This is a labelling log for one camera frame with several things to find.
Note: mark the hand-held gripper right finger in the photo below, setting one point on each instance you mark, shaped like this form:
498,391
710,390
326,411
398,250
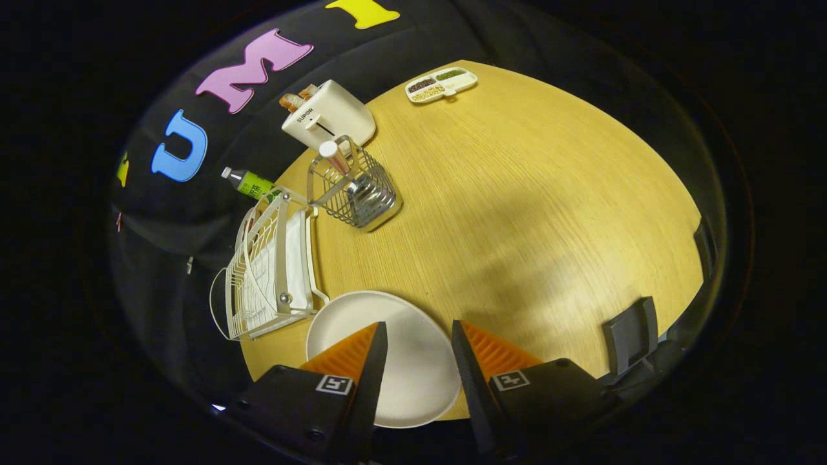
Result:
468,381

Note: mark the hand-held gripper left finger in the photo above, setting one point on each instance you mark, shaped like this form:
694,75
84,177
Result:
371,374

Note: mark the white round plate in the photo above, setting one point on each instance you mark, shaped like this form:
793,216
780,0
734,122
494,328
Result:
420,368

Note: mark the white dish rack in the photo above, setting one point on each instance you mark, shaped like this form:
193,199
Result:
297,258

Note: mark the green label drink bottle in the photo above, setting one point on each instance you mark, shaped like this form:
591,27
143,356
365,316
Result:
253,185

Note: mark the white toaster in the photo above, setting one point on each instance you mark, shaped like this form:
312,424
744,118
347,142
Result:
336,113

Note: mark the toast bread slice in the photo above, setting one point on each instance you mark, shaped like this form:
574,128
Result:
309,91
291,101

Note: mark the white divided snack tray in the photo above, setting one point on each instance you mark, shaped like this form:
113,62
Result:
441,84

